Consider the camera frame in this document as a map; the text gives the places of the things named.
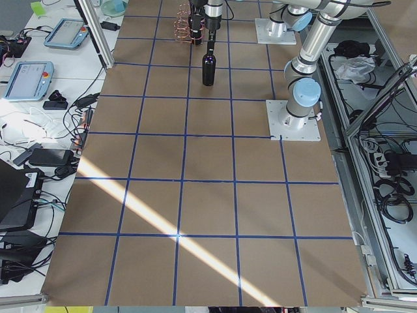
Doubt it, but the white power strip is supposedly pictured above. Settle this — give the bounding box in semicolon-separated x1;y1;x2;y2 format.
362;138;390;178

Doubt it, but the aluminium side frame rail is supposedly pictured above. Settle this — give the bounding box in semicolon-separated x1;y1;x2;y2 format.
319;1;416;312

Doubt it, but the dark glass wine bottle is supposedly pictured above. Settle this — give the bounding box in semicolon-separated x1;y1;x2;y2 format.
202;54;216;86

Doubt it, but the coiled black cable bundle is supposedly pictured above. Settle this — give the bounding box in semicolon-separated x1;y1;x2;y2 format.
373;177;416;226

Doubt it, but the upper blue teach pendant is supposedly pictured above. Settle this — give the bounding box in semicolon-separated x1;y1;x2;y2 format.
44;18;88;50

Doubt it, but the black laptop computer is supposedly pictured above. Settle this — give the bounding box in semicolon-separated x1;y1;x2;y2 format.
1;160;44;232

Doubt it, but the green sticky note pad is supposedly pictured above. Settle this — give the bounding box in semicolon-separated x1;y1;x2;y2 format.
30;1;46;17

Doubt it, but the blue teach pendant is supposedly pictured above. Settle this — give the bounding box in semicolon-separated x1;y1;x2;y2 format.
3;61;55;101
44;18;88;50

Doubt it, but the copper wire wine basket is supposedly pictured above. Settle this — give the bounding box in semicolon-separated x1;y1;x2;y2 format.
173;3;205;46

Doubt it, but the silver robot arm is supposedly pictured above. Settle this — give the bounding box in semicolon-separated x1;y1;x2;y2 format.
266;1;313;38
190;1;373;130

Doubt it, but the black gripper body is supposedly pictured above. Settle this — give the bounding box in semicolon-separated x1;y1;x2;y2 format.
189;5;223;38

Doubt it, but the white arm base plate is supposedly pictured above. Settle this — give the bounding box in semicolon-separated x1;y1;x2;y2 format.
255;18;296;46
266;100;321;142

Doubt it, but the crumpled white cloth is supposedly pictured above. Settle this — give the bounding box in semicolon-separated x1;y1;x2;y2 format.
335;56;375;84

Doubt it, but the green bowl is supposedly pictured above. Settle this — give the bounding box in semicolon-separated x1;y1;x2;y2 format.
100;0;128;18

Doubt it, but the small black box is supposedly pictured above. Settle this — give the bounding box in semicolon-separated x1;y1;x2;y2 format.
42;100;68;111

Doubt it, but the aluminium frame post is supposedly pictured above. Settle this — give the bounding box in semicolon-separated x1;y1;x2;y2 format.
74;0;115;69

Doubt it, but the lower blue teach pendant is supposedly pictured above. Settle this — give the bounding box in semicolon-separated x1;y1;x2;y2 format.
3;61;55;101

